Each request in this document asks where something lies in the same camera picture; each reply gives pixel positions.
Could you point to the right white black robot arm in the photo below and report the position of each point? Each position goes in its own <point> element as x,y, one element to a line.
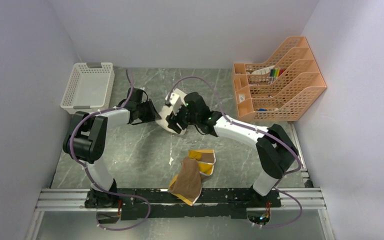
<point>275,149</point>

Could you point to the white label card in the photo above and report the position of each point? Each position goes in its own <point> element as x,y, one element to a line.
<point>263,71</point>

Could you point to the cream white towel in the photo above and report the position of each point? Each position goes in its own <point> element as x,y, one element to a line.
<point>163,113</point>

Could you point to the coloured marker pens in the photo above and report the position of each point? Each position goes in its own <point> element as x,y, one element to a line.
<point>275,73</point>

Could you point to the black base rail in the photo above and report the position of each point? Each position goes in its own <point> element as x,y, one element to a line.
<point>137,203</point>

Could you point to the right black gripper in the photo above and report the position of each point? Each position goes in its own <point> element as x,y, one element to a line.
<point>173,120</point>

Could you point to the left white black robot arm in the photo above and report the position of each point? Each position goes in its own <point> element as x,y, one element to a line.
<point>86,137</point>

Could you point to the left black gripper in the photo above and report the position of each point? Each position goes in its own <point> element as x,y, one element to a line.
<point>153,115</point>

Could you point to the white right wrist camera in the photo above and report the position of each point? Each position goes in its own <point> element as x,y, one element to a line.
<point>177,99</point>

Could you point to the white plastic basket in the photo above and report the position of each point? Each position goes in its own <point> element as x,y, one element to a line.
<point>89,87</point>

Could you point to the orange file organizer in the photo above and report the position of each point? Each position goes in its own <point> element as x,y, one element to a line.
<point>290,95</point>

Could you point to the brown yellow towel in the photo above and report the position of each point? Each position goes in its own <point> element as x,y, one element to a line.
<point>196,167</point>

